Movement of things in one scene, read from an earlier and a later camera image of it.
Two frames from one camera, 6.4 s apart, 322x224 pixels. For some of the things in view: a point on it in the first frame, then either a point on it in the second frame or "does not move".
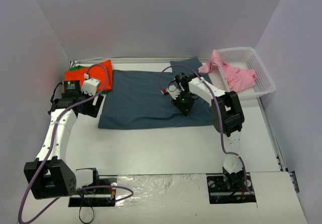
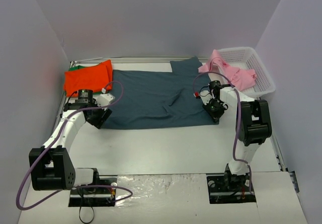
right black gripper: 183,106 -> 213,112
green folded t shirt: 76,67 does not move
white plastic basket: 244,58 does not move
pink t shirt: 239,79 does not move
